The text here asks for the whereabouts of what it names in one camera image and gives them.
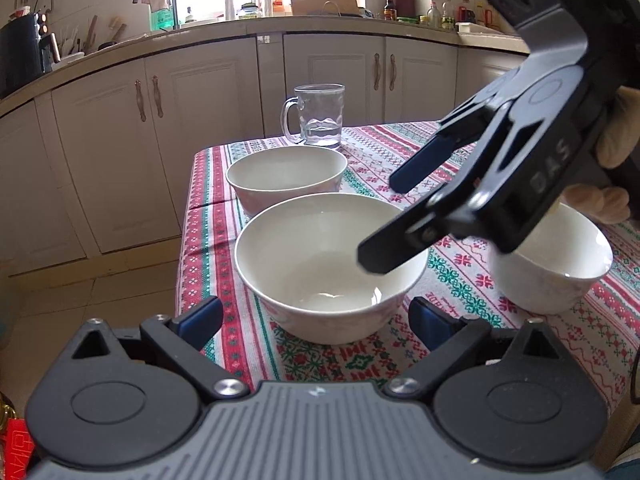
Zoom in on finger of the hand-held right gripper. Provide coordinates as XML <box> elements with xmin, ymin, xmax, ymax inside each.
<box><xmin>356</xmin><ymin>175</ymin><xmax>493</xmax><ymax>276</ymax></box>
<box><xmin>389</xmin><ymin>72</ymin><xmax>532</xmax><ymax>194</ymax></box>

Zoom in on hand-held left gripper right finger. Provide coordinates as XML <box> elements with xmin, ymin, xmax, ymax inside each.
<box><xmin>382</xmin><ymin>296</ymin><xmax>566</xmax><ymax>401</ymax></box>

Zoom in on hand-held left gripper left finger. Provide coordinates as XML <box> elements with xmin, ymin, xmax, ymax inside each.
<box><xmin>70</xmin><ymin>296</ymin><xmax>251</xmax><ymax>401</ymax></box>

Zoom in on white ceramic bowl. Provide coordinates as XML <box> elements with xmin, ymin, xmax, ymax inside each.
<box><xmin>487</xmin><ymin>202</ymin><xmax>614</xmax><ymax>316</ymax></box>
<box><xmin>235</xmin><ymin>192</ymin><xmax>430</xmax><ymax>346</ymax></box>
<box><xmin>226</xmin><ymin>146</ymin><xmax>349</xmax><ymax>217</ymax></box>

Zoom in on person's right hand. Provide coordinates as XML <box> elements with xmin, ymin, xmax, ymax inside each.
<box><xmin>564</xmin><ymin>85</ymin><xmax>640</xmax><ymax>224</ymax></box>

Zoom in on red green patterned tablecloth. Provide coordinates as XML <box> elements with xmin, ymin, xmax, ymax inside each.
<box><xmin>175</xmin><ymin>121</ymin><xmax>640</xmax><ymax>411</ymax></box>

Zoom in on white plastic tray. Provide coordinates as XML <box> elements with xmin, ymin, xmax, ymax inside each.
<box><xmin>457</xmin><ymin>22</ymin><xmax>507</xmax><ymax>37</ymax></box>

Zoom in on clear glass mug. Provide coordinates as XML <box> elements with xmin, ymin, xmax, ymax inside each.
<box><xmin>280</xmin><ymin>83</ymin><xmax>346</xmax><ymax>149</ymax></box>

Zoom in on white kitchen cabinets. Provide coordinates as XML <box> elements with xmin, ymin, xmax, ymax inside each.
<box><xmin>0</xmin><ymin>14</ymin><xmax>536</xmax><ymax>278</ymax></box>

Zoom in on red bag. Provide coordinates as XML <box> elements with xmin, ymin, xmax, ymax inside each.
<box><xmin>0</xmin><ymin>395</ymin><xmax>37</xmax><ymax>480</ymax></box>

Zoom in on metal kitchen faucet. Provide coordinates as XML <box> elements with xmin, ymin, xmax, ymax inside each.
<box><xmin>132</xmin><ymin>0</ymin><xmax>180</xmax><ymax>31</ymax></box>

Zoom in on green dish soap bottle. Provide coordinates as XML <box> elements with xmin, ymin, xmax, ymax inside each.
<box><xmin>150</xmin><ymin>4</ymin><xmax>176</xmax><ymax>31</ymax></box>

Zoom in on kitchen utensils in holder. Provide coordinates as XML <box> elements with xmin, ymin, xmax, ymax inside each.
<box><xmin>59</xmin><ymin>15</ymin><xmax>127</xmax><ymax>57</ymax></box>

